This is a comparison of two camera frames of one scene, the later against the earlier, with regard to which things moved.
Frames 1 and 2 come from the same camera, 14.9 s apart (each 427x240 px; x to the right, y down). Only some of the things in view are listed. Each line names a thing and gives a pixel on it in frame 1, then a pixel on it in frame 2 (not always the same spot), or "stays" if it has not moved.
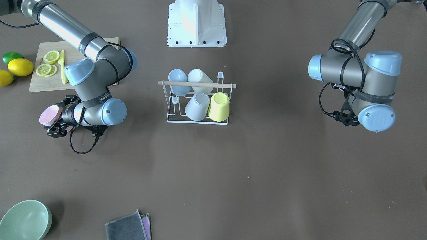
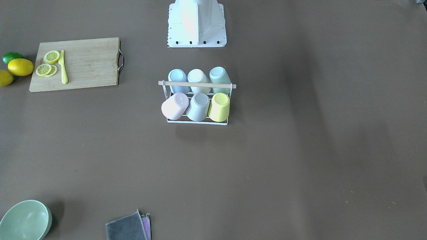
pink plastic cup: [48, 115] to [173, 108]
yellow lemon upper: [20, 67] stays
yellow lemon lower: [6, 78] stays
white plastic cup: [197, 75] stays
